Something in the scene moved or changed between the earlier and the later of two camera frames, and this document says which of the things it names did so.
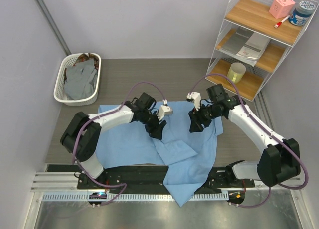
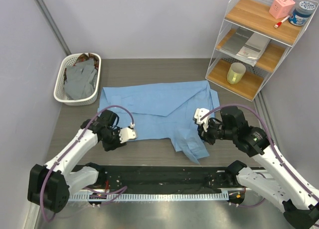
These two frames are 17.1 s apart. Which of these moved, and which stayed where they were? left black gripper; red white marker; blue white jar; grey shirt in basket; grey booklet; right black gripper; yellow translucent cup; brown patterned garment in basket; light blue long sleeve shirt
Moved: right black gripper; light blue long sleeve shirt; left black gripper
Stayed: yellow translucent cup; brown patterned garment in basket; blue white jar; grey booklet; grey shirt in basket; red white marker
